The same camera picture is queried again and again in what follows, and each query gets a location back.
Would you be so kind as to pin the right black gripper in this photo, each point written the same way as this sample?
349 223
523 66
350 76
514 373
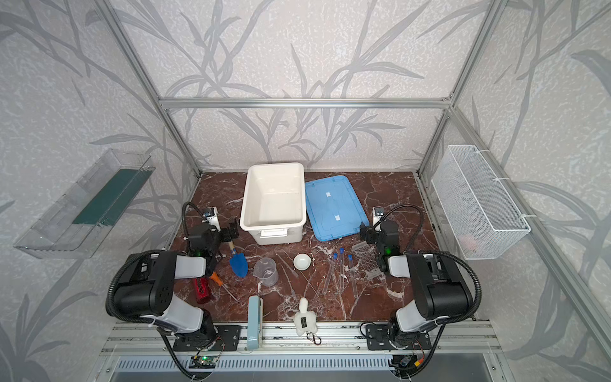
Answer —
368 234

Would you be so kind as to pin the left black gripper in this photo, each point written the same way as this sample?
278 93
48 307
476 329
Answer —
227 231

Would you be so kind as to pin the clear test tube rack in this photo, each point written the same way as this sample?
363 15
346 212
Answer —
366 258

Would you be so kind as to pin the clear plastic measuring beaker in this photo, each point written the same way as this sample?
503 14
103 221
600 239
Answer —
266 272

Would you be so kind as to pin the white plastic storage bin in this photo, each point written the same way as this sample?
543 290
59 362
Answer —
274 203

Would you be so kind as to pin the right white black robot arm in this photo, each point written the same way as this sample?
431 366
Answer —
445 288

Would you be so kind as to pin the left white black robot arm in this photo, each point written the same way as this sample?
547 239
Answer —
142 291

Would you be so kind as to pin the blue plastic bin lid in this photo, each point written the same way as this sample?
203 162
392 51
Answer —
333 208

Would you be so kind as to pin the pink object in basket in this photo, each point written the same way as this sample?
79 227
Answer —
469 243

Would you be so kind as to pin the small white ceramic bowl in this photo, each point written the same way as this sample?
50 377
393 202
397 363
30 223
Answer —
302 261

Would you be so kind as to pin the light blue standing block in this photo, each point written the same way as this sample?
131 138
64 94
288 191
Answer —
255 323

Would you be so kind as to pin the glass stirring rod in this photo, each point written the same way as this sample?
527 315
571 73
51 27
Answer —
288 262

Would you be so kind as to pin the white plastic squeeze bottle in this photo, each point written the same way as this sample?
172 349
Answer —
305 320

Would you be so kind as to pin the green circuit board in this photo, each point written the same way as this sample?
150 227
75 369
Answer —
203 362

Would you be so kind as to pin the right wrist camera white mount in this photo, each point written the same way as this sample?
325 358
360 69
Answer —
377 214

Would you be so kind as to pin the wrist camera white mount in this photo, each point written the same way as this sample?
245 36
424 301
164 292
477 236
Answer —
210 215
377 214

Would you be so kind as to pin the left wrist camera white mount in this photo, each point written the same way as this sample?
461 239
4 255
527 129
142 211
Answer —
210 215

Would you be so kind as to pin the orange handled screwdriver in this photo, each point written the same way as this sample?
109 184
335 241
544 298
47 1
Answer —
220 282

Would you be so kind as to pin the blue garden trowel wooden handle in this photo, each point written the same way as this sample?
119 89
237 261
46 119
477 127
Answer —
238 262

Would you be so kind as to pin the white wire mesh basket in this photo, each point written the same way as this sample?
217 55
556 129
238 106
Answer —
475 201

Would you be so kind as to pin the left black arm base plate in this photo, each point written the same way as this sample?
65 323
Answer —
226 338

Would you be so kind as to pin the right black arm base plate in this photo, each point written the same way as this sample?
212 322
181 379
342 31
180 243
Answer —
380 337

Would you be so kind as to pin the clear acrylic wall shelf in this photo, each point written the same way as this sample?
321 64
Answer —
77 224

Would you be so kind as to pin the aluminium front rail frame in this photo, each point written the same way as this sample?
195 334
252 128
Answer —
280 338

